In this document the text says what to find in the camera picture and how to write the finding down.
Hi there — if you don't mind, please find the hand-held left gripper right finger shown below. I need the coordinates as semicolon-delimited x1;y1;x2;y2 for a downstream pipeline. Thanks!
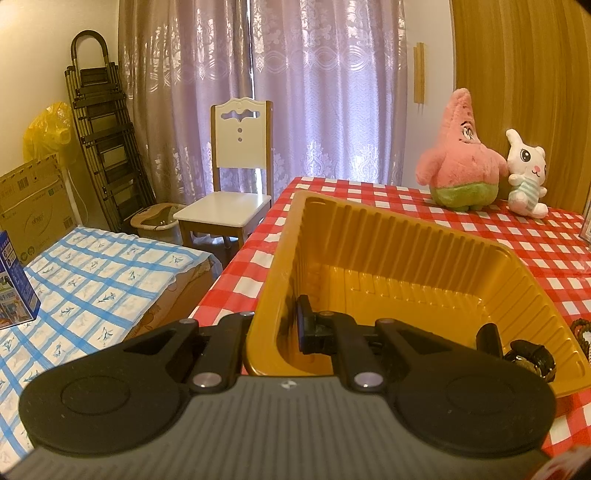
297;294;463;394

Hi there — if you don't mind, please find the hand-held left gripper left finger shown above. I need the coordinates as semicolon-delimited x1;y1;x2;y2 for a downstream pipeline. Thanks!
123;312;256;394

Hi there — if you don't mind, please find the yellow plastic tray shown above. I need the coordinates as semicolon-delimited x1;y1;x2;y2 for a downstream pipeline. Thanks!
245;189;587;400

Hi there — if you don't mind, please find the black wristwatch gold dial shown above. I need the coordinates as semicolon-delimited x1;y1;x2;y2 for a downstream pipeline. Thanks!
477;323;502;359

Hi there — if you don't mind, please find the black strap wristwatch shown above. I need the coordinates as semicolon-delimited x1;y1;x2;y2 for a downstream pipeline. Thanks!
502;340;558;385

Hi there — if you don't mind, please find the dark brown bead necklace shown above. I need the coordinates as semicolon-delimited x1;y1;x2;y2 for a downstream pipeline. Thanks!
570;318;591;365

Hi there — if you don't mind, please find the beige plastic basin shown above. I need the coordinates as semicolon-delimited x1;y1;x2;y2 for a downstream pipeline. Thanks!
130;203;188;241

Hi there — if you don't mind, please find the blue checked cloth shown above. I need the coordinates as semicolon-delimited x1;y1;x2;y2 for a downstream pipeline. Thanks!
0;225;211;457

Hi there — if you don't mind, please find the white wooden chair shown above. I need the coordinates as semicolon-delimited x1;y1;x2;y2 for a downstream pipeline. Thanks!
173;98;274;273

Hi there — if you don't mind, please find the blue printed box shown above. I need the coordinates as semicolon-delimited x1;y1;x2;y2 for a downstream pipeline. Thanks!
0;231;40;329

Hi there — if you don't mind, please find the pink starfish plush toy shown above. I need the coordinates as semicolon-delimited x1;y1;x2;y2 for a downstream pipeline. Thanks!
416;89;509;212

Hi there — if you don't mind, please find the purple patterned curtain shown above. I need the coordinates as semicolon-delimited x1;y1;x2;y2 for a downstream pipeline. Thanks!
117;0;409;208

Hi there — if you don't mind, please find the dark folding metal rack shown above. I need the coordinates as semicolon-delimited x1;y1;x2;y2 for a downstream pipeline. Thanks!
65;30;158;234

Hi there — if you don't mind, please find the cardboard box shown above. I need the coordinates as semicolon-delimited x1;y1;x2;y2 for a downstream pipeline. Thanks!
0;154;77;268

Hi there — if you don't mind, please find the red checked tablecloth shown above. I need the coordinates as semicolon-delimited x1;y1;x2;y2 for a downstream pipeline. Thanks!
189;176;591;462

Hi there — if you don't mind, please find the white bunny plush toy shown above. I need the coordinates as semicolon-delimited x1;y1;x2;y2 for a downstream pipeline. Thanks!
505;129;550;219

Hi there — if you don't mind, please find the yellow plastic bag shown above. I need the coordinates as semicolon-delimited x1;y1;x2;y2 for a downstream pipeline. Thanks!
23;102;77;162

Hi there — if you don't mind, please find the wooden wall strip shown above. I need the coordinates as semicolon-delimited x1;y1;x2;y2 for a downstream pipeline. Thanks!
413;42;426;112

